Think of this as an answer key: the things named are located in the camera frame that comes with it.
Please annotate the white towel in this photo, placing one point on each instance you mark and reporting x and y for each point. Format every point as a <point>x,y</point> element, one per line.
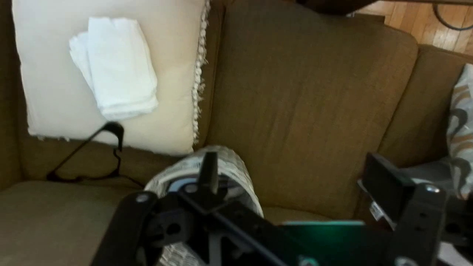
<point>119,68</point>

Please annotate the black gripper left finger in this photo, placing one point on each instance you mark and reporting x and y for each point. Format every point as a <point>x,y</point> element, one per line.
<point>133,221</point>

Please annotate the grey striped throw pillow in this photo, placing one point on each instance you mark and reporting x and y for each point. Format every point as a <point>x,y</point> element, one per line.
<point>462,127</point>

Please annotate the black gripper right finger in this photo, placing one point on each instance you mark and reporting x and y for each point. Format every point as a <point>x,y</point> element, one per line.
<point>419,221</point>

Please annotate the cream fringed cushion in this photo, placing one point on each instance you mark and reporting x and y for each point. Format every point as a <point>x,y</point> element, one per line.
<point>167,73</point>

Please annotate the brown fabric sofa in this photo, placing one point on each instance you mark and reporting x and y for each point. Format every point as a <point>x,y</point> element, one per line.
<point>305,107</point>

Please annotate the grey woven basket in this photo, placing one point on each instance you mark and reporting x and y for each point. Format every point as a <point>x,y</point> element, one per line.
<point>237,170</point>

